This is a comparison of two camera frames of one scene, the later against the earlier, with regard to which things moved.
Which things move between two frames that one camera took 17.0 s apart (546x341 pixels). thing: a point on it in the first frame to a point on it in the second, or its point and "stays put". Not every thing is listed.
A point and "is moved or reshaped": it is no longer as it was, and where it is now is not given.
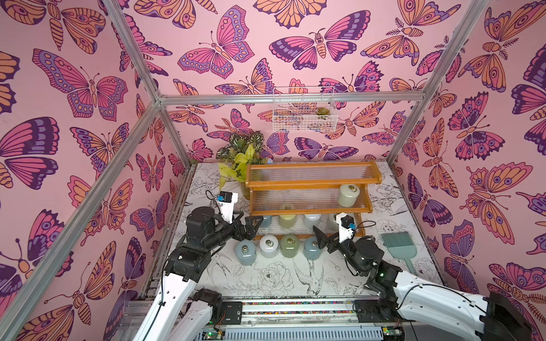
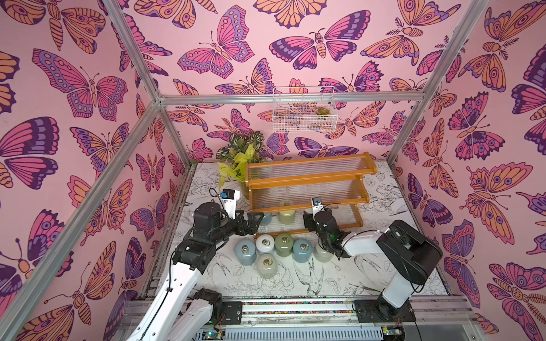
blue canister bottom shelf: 266,221 stays put
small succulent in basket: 323,111 stays put
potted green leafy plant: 233,159 stays put
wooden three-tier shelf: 292,197 stays put
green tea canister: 289,245 is moved or reshaped
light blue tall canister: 245,251 stays put
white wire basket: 304,109 stays put
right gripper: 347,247 to 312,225
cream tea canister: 348,195 to 266,266
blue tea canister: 311,249 to 302,250
